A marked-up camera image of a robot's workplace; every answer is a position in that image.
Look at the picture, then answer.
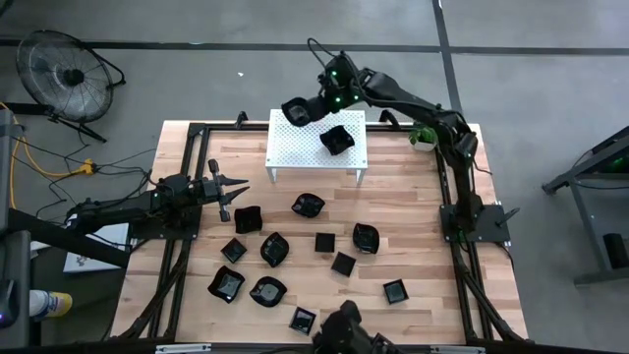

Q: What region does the small potted green plant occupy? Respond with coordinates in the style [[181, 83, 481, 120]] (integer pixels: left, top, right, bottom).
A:
[[408, 125, 438, 152]]

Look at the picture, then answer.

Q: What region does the yellow hanging cable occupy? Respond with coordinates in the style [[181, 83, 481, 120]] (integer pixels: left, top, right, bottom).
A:
[[0, 100, 25, 210]]

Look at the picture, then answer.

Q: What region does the black aluminium table frame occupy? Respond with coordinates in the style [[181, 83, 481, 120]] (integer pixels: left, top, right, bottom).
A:
[[110, 111, 530, 345]]

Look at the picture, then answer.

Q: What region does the grey metal workbench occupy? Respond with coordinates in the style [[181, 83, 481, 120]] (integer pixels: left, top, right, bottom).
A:
[[542, 125, 629, 286]]

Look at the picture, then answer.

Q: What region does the black square mini plate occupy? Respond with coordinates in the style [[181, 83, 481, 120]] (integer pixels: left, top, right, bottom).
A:
[[329, 251, 358, 278], [288, 306, 317, 336], [219, 237, 249, 265], [382, 278, 410, 306], [280, 96, 315, 128], [314, 232, 336, 254]]

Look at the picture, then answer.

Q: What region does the yellow extension cable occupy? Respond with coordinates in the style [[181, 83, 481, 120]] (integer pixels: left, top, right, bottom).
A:
[[22, 140, 94, 178]]

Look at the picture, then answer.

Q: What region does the white yellow spray can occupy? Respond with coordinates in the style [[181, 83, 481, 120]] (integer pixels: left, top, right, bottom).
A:
[[29, 289, 74, 319]]

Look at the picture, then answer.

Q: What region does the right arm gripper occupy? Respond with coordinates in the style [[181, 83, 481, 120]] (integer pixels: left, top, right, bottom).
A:
[[304, 52, 366, 124]]

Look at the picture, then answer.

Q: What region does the orange cable plug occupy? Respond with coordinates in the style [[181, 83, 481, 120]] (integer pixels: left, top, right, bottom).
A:
[[73, 157, 97, 177]]

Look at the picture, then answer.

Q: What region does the black floor fan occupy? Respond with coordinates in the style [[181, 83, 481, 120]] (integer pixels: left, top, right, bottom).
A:
[[14, 29, 127, 144]]

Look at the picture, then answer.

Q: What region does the black floor cable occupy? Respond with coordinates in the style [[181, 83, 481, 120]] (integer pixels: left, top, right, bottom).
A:
[[9, 137, 158, 217]]

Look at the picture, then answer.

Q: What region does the round black plastic packet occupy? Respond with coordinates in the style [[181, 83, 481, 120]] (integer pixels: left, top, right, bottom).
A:
[[290, 192, 326, 219]]

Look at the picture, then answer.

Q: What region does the white printed box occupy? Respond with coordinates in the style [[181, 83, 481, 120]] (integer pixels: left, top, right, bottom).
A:
[[62, 223, 132, 274]]

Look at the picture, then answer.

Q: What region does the silver aluminium extrusion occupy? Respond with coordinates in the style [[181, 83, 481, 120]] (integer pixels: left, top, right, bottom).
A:
[[155, 342, 212, 354], [430, 345, 486, 354]]

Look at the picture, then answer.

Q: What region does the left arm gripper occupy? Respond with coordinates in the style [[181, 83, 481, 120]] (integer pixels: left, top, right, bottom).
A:
[[196, 157, 252, 223]]

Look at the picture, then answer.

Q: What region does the white perforated metal shelf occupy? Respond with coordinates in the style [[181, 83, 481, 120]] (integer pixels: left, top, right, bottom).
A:
[[264, 108, 370, 187]]

